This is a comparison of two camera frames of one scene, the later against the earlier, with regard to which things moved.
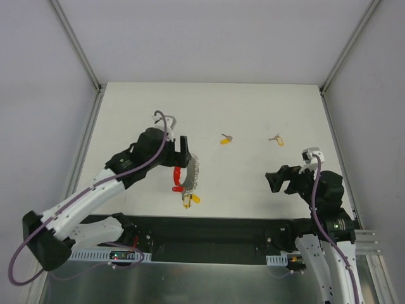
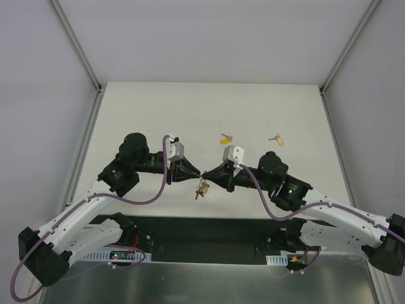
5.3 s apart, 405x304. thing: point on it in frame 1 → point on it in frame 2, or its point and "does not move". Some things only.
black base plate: [209, 239] does not move
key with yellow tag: [278, 139] does not move
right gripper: [292, 181] → [230, 178]
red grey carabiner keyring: [192, 178] → [202, 188]
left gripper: [182, 152] → [173, 172]
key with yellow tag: [226, 141] does not move
